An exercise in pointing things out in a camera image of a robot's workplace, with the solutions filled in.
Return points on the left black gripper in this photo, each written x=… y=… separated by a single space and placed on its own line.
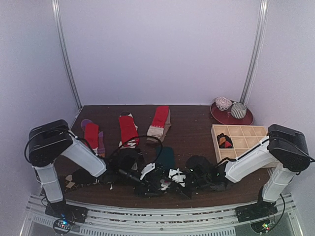
x=143 y=187

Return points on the dark green christmas sock pair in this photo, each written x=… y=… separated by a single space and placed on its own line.
x=165 y=157

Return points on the black red yellow argyle sock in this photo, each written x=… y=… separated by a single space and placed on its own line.
x=224 y=141

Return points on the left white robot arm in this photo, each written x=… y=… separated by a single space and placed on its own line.
x=48 y=142

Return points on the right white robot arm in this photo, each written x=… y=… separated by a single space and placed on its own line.
x=285 y=146

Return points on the red white patterned sock pair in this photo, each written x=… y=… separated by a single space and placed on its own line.
x=128 y=130

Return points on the red purple sock pair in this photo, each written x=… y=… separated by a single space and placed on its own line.
x=94 y=137

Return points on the black white striped sock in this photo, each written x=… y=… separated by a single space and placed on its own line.
x=82 y=176

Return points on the wooden compartment tray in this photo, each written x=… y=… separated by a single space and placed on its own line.
x=243 y=137

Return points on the red beige sock pair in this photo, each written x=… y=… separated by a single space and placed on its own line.
x=161 y=123

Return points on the red round plate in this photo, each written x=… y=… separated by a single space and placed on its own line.
x=225 y=117

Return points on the white dotted bowl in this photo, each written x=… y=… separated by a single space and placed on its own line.
x=223 y=103

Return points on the grey striped cup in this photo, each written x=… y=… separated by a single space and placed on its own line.
x=238 y=110

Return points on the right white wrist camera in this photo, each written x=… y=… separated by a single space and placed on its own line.
x=177 y=176

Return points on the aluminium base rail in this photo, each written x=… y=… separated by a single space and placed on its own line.
x=122 y=221

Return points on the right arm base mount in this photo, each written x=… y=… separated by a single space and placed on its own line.
x=259 y=214

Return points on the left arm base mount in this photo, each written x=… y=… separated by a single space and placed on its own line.
x=66 y=216

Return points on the left aluminium frame post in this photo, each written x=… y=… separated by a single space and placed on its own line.
x=65 y=57

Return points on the aluminium frame post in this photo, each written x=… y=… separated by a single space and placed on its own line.
x=257 y=47
x=65 y=57

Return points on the right aluminium frame post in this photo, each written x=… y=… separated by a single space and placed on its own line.
x=257 y=47

